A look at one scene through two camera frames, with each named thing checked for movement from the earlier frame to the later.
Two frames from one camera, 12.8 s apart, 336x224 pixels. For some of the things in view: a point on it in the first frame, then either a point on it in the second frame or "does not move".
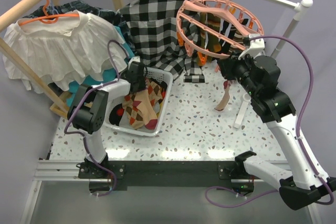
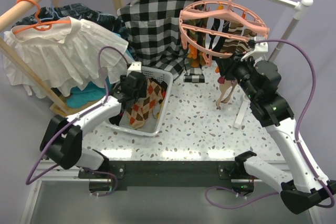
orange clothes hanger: (46, 18) -> (44, 25)
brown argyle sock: (147, 109) -> (222, 87)
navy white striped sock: (228, 30) -> (212, 41)
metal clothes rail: (298, 6) does not move
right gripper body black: (238, 69) does not move
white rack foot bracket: (246, 98) does not move
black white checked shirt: (159, 39) does not move
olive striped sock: (208, 40) -> (196, 53)
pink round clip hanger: (217, 27) does not move
